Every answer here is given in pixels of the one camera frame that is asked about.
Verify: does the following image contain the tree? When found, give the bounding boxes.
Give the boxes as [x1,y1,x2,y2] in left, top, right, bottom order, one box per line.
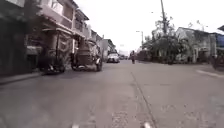
[146,18,190,65]

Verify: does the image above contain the row of buildings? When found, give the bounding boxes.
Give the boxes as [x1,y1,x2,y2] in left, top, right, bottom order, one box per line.
[0,0,117,77]

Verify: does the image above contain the parked tricycle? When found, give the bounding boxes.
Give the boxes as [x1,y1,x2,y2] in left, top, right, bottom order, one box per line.
[37,30,68,74]

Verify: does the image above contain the street lamp pole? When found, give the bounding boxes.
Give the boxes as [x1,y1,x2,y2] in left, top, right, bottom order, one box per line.
[135,30,145,51]

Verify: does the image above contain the utility pole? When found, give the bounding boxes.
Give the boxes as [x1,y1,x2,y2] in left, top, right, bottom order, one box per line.
[159,0,169,38]

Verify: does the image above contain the dark three-wheeled vehicle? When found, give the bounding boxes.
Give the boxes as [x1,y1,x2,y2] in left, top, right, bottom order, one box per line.
[70,39,104,72]

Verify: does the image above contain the white car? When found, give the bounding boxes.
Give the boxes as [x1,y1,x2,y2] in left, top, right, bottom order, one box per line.
[106,52,121,64]

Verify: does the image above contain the person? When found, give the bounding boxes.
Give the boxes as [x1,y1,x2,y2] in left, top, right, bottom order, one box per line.
[129,50,137,65]

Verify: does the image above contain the grey house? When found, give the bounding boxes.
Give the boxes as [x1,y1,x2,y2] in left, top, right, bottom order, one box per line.
[174,26,224,64]

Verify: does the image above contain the concrete sidewalk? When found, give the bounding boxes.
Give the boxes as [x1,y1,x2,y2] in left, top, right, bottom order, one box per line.
[0,71,44,86]

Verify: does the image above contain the grey asphalt road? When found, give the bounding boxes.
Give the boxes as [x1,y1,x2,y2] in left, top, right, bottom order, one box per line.
[0,59,224,128]

